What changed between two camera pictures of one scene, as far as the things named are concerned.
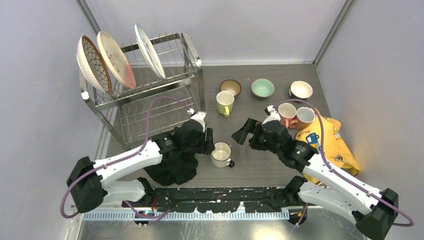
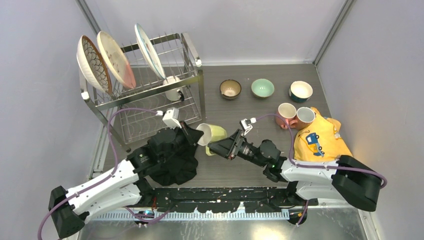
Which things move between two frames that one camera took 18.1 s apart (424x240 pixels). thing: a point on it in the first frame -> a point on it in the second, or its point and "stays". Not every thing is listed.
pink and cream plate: (116, 59) stays
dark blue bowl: (301, 90) stays
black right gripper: (251, 125) -> (226, 148)
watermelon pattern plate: (149, 52) stays
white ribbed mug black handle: (220, 156) -> (175, 94)
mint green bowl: (262, 88) stays
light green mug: (225, 100) -> (211, 133)
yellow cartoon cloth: (324, 135) stays
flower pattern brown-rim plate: (93, 65) stays
